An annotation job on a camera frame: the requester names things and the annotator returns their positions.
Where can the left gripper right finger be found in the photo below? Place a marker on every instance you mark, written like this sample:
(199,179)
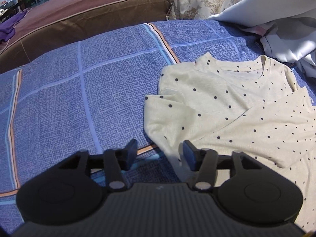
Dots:
(244,188)

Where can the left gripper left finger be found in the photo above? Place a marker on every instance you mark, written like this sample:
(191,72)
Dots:
(76,187)

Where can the purple cloth on bed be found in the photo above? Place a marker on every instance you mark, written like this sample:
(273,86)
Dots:
(7,28)

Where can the light grey blue duvet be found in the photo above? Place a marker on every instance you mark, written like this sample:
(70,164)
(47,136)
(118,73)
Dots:
(286,28)

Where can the blue plaid bed sheet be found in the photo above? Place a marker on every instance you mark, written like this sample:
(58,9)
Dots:
(90,95)

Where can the cream polka dot shirt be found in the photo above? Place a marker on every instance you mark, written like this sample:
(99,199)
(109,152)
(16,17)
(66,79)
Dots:
(256,107)

